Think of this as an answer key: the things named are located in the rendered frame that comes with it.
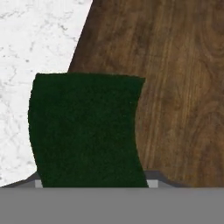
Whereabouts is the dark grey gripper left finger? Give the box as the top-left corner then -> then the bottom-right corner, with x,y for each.
1,171 -> 44,189

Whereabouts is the brown wooden cutting board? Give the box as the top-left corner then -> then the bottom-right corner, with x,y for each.
67,0 -> 224,188

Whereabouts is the dark green sponge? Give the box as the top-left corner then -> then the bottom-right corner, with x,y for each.
27,72 -> 150,188

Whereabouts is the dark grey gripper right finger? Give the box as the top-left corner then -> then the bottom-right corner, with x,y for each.
143,170 -> 191,189

